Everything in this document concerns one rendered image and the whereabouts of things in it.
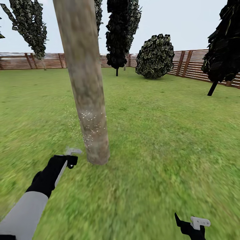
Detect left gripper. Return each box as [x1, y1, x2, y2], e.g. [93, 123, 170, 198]
[66, 155, 78, 166]

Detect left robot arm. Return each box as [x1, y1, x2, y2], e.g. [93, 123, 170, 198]
[0, 148, 82, 240]

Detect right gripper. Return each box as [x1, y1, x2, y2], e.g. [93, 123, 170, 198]
[175, 213, 205, 240]

